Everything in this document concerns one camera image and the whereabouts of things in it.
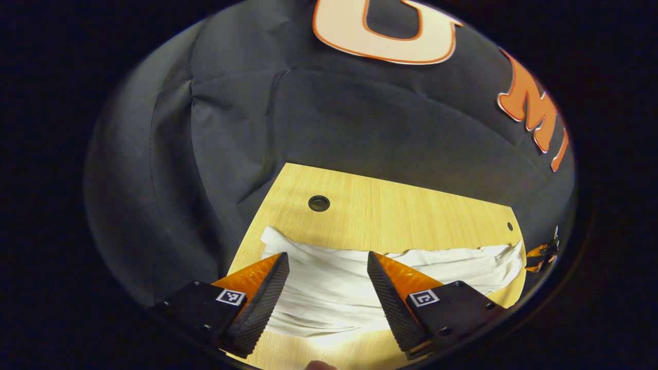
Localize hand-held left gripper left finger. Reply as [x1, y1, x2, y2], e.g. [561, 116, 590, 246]
[149, 252, 290, 359]

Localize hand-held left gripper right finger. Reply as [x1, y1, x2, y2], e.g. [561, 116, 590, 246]
[367, 251, 507, 360]

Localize white jeans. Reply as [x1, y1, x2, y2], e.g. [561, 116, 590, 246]
[260, 226, 525, 338]

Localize black backdrop cloth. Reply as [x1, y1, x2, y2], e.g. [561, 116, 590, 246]
[84, 0, 576, 309]

